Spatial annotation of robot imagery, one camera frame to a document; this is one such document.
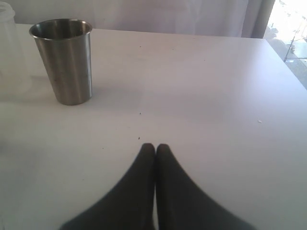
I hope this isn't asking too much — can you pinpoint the frosted translucent plastic cup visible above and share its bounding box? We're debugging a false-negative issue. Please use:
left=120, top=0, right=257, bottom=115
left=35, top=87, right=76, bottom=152
left=0, top=2, right=32, bottom=97

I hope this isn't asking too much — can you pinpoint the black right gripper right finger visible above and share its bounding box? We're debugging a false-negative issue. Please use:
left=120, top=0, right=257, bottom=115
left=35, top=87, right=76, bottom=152
left=155, top=144, right=254, bottom=230

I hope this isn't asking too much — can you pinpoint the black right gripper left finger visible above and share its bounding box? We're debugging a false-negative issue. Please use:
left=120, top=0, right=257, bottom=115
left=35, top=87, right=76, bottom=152
left=61, top=143, right=155, bottom=230

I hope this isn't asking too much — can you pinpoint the stainless steel cup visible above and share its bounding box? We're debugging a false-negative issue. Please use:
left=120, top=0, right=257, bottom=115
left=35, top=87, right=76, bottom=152
left=29, top=19, right=93, bottom=105

